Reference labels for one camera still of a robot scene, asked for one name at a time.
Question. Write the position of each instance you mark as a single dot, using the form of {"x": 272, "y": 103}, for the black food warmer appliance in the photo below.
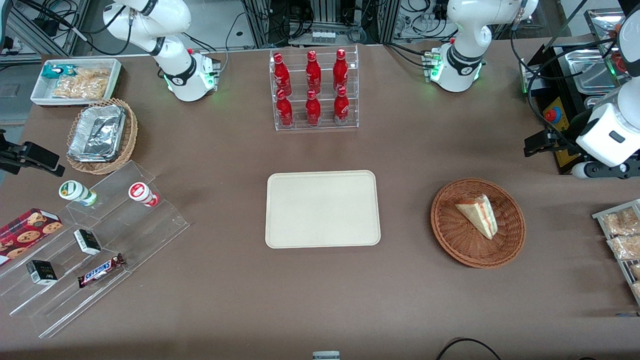
{"x": 552, "y": 90}

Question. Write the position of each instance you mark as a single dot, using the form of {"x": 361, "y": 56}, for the snickers chocolate bar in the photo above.
{"x": 100, "y": 271}

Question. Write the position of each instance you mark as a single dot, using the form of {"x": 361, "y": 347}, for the teal snack packet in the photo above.
{"x": 56, "y": 71}

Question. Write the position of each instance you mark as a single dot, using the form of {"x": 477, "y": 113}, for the red sausage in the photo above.
{"x": 619, "y": 64}

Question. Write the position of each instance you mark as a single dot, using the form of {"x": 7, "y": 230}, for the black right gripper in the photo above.
{"x": 15, "y": 156}

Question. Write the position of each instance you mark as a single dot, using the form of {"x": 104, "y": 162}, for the red emergency knob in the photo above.
{"x": 552, "y": 115}

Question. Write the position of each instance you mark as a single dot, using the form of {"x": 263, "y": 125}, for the white power strip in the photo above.
{"x": 323, "y": 36}

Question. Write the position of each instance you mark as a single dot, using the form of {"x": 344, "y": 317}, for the clear acrylic stepped display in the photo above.
{"x": 140, "y": 235}

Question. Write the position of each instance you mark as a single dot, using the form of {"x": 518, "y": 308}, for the steel warmer pan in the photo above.
{"x": 592, "y": 101}
{"x": 587, "y": 70}

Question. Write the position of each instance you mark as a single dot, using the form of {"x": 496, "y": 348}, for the grey snack tray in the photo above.
{"x": 607, "y": 220}

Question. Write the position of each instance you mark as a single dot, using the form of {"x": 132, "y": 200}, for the small grey white device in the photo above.
{"x": 326, "y": 355}

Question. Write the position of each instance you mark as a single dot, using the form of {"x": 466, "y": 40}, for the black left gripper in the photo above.
{"x": 564, "y": 141}

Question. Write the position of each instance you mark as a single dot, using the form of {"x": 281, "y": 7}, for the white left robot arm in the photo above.
{"x": 465, "y": 30}

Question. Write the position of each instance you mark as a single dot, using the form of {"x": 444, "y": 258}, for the red cookie box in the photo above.
{"x": 27, "y": 230}

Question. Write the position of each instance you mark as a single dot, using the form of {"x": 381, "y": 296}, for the aluminium frame rack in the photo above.
{"x": 45, "y": 30}

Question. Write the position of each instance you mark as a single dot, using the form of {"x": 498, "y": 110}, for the round brown wicker basket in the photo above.
{"x": 450, "y": 225}

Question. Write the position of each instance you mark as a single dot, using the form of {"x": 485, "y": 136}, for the stack of foil containers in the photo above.
{"x": 97, "y": 132}

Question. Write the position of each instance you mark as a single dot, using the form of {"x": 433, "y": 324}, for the clear bagged pastry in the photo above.
{"x": 627, "y": 247}
{"x": 622, "y": 220}

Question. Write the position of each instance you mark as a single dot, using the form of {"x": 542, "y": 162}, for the small black box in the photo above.
{"x": 87, "y": 241}
{"x": 41, "y": 272}

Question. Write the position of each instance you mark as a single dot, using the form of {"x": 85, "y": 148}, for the oval wicker basket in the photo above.
{"x": 131, "y": 130}

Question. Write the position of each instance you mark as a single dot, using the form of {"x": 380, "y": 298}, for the red lidded yogurt cup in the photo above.
{"x": 141, "y": 193}

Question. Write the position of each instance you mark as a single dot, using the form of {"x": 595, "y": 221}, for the triangular sandwich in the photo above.
{"x": 480, "y": 215}

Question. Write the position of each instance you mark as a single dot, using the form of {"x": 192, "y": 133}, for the beige plastic tray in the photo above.
{"x": 322, "y": 209}

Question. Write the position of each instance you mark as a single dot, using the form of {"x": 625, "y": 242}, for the clear bag of crackers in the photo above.
{"x": 85, "y": 84}

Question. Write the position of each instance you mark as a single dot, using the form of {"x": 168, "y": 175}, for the white rectangular bin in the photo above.
{"x": 40, "y": 92}

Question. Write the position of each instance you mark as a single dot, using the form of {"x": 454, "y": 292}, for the red cola bottle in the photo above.
{"x": 313, "y": 72}
{"x": 284, "y": 110}
{"x": 340, "y": 70}
{"x": 313, "y": 110}
{"x": 341, "y": 107}
{"x": 281, "y": 75}

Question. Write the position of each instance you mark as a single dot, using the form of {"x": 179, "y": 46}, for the green lidded yogurt cup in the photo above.
{"x": 75, "y": 191}

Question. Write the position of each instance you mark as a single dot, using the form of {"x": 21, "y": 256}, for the clear acrylic bottle rack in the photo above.
{"x": 315, "y": 120}

